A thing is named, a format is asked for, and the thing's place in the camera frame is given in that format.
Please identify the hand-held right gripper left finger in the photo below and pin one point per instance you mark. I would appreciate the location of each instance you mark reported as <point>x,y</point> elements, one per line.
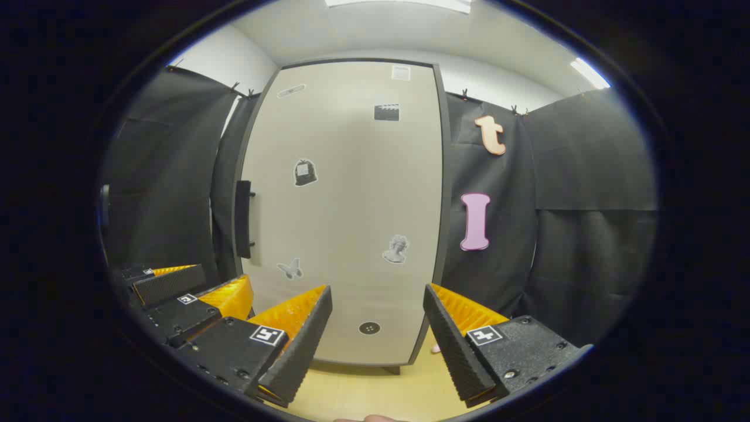
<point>304,346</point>

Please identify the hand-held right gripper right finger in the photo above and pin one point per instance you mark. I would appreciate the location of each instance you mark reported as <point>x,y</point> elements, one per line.
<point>451,346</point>

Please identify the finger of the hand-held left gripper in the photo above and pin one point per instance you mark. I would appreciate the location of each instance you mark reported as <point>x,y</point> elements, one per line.
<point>170,284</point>
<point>181,319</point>

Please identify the grey cabinet door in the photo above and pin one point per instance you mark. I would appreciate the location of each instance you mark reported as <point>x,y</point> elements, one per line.
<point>351,205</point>

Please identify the black backdrop cloth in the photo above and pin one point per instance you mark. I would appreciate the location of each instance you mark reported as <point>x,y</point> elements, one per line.
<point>164,176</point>

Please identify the small ceiling light panel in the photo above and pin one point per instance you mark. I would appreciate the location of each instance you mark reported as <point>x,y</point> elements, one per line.
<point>589,73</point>

